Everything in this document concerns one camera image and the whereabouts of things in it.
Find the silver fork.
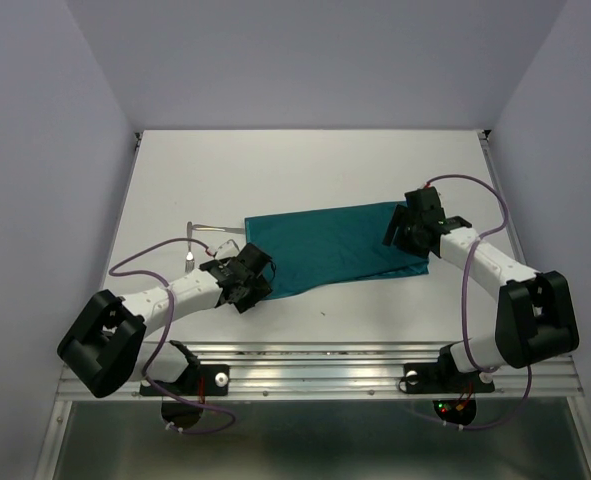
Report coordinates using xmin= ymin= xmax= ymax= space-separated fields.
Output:
xmin=185 ymin=221 xmax=195 ymax=273

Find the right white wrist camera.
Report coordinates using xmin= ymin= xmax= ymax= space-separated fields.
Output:
xmin=421 ymin=182 xmax=441 ymax=197

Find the teal cloth napkin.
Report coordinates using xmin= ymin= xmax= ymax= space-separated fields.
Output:
xmin=244 ymin=201 xmax=429 ymax=300

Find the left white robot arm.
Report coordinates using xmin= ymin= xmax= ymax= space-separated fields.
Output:
xmin=57 ymin=244 xmax=274 ymax=398

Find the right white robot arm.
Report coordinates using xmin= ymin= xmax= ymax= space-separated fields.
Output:
xmin=384 ymin=187 xmax=580 ymax=394

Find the aluminium front rail frame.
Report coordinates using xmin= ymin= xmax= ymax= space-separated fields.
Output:
xmin=37 ymin=130 xmax=591 ymax=479

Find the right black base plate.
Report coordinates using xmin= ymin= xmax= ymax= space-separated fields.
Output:
xmin=397 ymin=362 xmax=495 ymax=395

